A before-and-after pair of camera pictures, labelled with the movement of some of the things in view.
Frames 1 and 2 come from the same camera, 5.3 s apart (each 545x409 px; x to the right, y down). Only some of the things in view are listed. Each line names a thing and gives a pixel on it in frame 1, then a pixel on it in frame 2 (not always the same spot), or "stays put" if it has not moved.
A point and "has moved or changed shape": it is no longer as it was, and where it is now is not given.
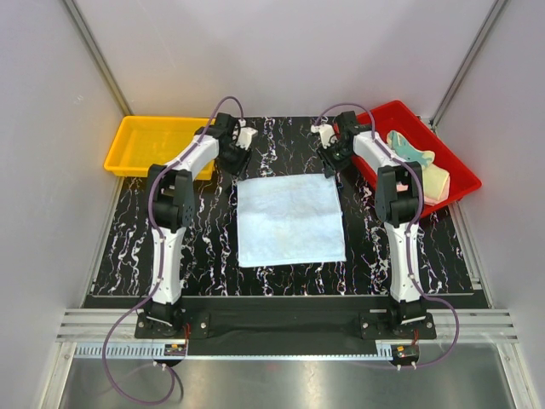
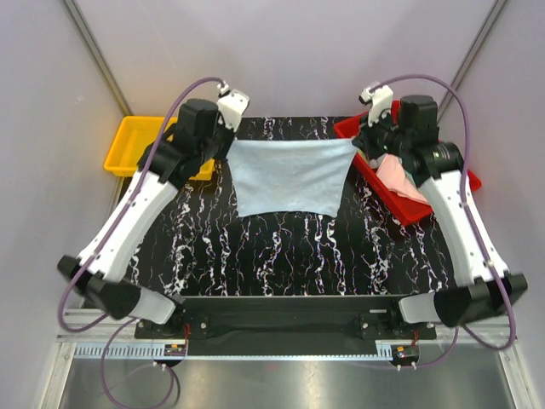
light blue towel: x=289 y=221 has moved or changed shape
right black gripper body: x=335 y=155 to x=381 y=138
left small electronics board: x=174 y=349 stays put
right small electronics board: x=404 y=353 stays put
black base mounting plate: x=344 y=317 stays put
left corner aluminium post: x=108 y=77 stays put
